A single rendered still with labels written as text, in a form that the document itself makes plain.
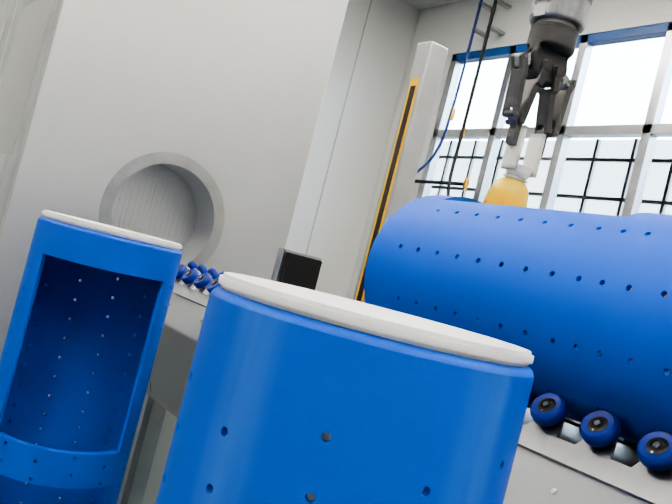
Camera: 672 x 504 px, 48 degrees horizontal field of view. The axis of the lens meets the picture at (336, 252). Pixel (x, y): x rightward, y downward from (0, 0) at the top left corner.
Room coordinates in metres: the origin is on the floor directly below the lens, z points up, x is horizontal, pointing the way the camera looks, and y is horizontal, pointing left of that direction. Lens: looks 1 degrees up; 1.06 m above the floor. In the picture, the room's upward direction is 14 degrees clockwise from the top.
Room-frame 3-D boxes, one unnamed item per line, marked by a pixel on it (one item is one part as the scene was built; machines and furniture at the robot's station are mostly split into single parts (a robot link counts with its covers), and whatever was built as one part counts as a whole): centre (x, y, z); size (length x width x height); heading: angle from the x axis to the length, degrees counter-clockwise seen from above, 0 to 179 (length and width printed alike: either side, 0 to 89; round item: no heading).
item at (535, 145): (1.20, -0.27, 1.32); 0.03 x 0.01 x 0.07; 34
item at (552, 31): (1.19, -0.25, 1.47); 0.08 x 0.07 x 0.09; 124
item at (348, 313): (0.66, -0.05, 1.03); 0.28 x 0.28 x 0.01
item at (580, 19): (1.19, -0.25, 1.55); 0.09 x 0.09 x 0.06
